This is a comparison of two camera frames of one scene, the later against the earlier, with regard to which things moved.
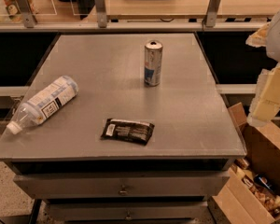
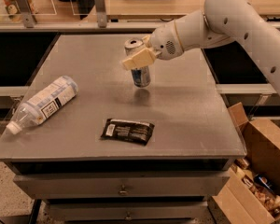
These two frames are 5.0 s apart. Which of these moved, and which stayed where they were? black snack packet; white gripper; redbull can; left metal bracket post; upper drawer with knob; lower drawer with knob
Moved: white gripper; redbull can
Stayed: lower drawer with knob; upper drawer with knob; black snack packet; left metal bracket post
